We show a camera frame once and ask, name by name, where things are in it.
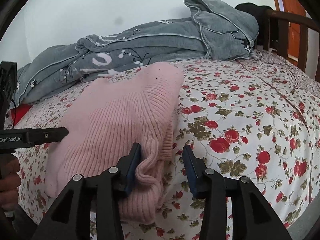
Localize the black garment on rail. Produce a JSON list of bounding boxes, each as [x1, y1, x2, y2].
[[235, 3, 272, 46]]

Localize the brown wooden door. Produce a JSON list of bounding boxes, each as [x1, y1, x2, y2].
[[271, 0, 308, 71]]

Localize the floral bed sheet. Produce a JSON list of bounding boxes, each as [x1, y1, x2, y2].
[[4, 49, 320, 240]]

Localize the grey patterned quilt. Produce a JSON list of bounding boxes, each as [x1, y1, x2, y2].
[[11, 0, 259, 107]]

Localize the pink knit sweater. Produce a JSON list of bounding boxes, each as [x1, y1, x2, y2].
[[44, 62, 184, 224]]

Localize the red pillow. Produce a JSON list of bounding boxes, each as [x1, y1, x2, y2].
[[10, 104, 32, 126]]

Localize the person left hand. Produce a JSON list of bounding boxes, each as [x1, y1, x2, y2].
[[1, 153, 21, 211]]

